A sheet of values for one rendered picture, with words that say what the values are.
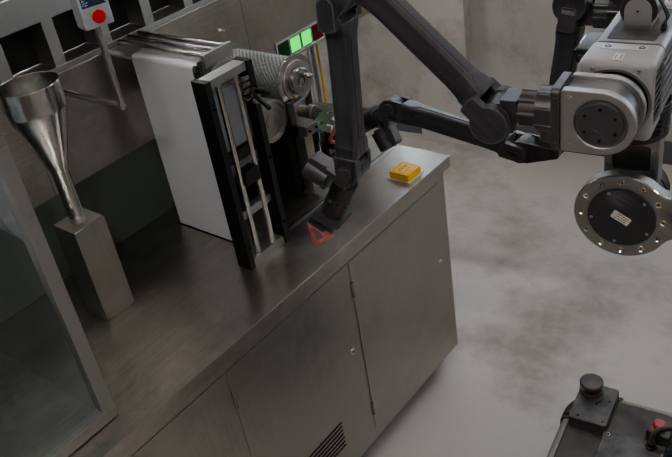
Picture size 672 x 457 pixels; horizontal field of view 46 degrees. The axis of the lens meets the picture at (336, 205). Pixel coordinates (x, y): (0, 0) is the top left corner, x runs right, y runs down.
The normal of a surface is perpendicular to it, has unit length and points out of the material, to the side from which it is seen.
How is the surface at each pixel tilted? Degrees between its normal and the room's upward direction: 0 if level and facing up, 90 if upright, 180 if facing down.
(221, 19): 90
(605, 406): 0
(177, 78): 90
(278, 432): 90
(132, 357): 0
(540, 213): 0
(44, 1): 90
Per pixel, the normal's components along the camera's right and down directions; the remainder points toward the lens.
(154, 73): -0.61, 0.49
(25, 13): 0.78, 0.22
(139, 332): -0.14, -0.84
